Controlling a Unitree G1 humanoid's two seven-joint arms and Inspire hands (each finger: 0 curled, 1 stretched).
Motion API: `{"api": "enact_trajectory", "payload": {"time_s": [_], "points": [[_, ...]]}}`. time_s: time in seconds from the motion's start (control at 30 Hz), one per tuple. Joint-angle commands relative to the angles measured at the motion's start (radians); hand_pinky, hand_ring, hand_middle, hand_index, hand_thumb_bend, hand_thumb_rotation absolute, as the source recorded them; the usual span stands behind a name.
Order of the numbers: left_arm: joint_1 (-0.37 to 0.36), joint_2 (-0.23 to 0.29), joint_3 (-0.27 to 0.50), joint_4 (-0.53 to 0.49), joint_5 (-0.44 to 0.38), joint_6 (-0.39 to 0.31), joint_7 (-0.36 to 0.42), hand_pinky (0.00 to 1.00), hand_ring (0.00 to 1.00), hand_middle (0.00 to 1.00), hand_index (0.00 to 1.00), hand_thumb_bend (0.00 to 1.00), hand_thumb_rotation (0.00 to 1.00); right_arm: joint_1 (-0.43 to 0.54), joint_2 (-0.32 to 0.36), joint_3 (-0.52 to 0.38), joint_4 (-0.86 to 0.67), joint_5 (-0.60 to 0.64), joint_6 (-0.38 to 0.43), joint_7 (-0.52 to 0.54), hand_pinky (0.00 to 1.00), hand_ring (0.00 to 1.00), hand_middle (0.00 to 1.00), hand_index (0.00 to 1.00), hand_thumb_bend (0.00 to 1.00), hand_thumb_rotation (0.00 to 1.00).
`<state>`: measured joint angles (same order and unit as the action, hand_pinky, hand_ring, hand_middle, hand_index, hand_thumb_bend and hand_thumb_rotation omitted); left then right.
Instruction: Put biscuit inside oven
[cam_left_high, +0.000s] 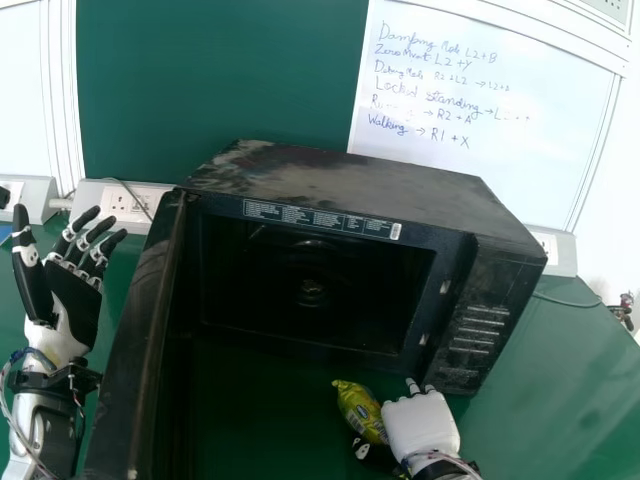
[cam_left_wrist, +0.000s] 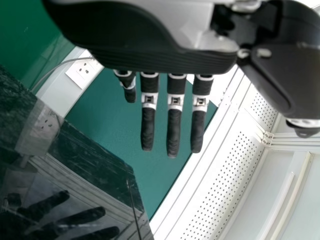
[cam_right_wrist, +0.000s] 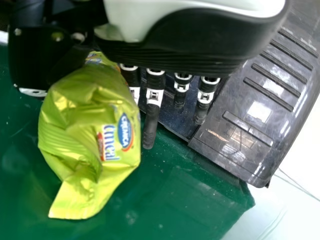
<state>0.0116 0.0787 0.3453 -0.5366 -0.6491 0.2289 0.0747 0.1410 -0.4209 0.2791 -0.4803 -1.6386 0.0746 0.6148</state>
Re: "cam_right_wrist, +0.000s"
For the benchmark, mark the yellow-green biscuit packet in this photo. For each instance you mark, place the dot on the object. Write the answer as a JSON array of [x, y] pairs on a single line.
[[85, 130]]

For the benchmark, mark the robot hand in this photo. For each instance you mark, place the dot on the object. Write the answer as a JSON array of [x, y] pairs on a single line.
[[190, 42]]

